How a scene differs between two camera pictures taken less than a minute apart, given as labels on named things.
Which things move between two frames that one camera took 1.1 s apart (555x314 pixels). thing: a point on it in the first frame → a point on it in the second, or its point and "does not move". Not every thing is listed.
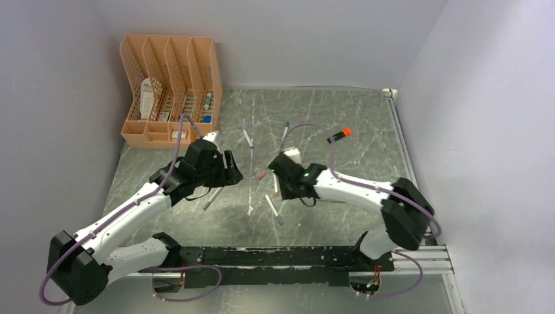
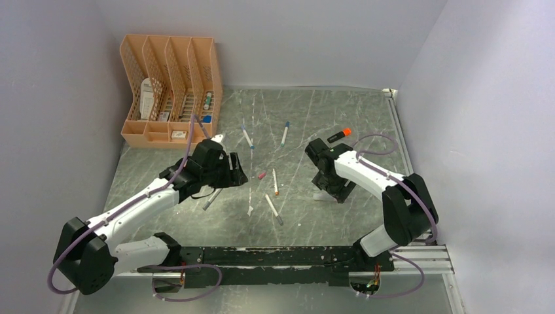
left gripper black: (232, 175) does not move
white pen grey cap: (277, 216) does not move
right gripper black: (287, 193) → (339, 192)
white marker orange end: (276, 191) does not move
